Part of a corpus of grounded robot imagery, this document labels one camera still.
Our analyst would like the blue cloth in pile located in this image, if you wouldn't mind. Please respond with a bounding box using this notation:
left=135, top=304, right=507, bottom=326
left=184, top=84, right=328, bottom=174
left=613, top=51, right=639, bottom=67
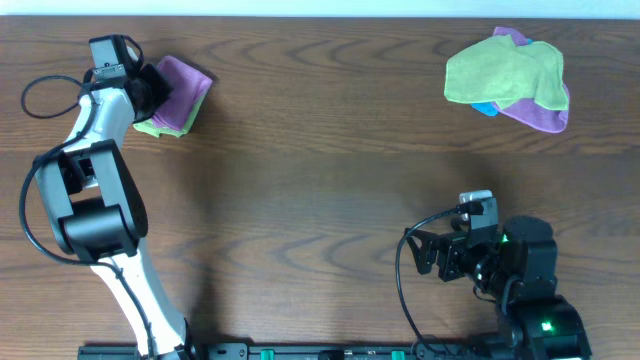
left=471, top=102, right=500, bottom=117

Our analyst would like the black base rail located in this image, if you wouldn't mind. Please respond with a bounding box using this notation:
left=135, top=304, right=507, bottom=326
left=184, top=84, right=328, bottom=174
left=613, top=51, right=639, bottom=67
left=77, top=342, right=481, bottom=360

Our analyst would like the crumpled green cloth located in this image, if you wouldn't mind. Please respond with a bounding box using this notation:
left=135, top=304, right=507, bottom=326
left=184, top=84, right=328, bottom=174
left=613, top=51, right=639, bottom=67
left=444, top=35, right=569, bottom=111

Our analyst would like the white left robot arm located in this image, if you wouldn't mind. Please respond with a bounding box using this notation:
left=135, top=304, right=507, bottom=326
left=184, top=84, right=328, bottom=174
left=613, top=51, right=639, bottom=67
left=23, top=61, right=197, bottom=359

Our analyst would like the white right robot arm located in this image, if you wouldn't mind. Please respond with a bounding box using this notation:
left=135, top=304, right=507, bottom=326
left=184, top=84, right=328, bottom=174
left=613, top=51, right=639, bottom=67
left=398, top=190, right=592, bottom=359

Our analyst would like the folded green cloth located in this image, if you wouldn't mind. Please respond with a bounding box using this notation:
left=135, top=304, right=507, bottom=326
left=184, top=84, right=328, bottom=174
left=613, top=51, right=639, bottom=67
left=134, top=95, right=206, bottom=138

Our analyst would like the purple microfiber cloth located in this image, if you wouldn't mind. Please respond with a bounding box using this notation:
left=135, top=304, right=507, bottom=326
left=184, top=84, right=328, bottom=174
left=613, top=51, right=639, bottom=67
left=151, top=56, right=213, bottom=134

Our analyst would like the purple cloth in pile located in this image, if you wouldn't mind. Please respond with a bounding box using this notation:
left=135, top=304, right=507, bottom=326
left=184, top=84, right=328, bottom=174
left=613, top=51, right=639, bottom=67
left=489, top=27, right=570, bottom=134

